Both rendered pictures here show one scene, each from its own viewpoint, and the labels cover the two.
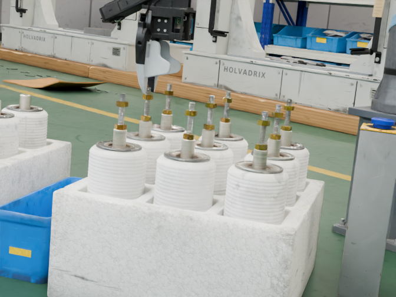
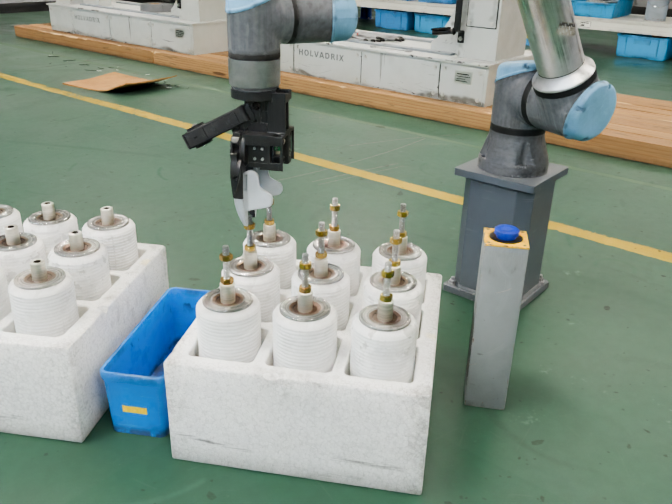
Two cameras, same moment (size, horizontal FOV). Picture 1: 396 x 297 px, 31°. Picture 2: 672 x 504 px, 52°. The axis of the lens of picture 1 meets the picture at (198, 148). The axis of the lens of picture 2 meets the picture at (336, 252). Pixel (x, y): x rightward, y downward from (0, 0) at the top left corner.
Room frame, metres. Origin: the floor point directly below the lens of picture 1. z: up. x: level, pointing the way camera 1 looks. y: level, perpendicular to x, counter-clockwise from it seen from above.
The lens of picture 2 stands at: (0.23, 0.07, 0.75)
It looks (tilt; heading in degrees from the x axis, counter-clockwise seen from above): 25 degrees down; 354
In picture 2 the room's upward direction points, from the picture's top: 2 degrees clockwise
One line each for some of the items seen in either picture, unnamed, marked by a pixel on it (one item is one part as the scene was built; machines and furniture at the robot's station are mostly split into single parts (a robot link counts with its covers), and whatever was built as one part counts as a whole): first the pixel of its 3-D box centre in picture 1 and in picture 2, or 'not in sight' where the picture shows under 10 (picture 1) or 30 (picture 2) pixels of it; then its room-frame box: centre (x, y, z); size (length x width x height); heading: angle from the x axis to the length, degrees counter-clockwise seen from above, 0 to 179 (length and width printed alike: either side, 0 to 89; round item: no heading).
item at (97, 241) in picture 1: (198, 233); (319, 357); (1.23, -0.02, 0.09); 0.39 x 0.39 x 0.18; 74
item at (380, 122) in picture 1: (382, 124); (506, 234); (1.22, -0.32, 0.32); 0.04 x 0.04 x 0.02
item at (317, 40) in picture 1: (336, 40); not in sight; (6.91, -1.22, 0.36); 0.50 x 0.38 x 0.21; 136
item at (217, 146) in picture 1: (207, 146); (320, 273); (1.23, -0.02, 0.25); 0.08 x 0.08 x 0.01
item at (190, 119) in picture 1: (190, 125); (305, 277); (1.12, 0.02, 0.30); 0.01 x 0.01 x 0.08
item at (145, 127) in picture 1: (145, 129); (250, 259); (1.26, 0.10, 0.26); 0.02 x 0.02 x 0.03
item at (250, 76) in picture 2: not in sight; (255, 73); (1.26, 0.08, 0.57); 0.08 x 0.08 x 0.05
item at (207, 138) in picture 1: (207, 138); (321, 266); (1.23, -0.02, 0.26); 0.02 x 0.02 x 0.03
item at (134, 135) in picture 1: (144, 137); (250, 266); (1.26, 0.10, 0.25); 0.08 x 0.08 x 0.01
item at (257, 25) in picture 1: (263, 32); not in sight; (7.58, -0.57, 0.36); 0.50 x 0.38 x 0.21; 135
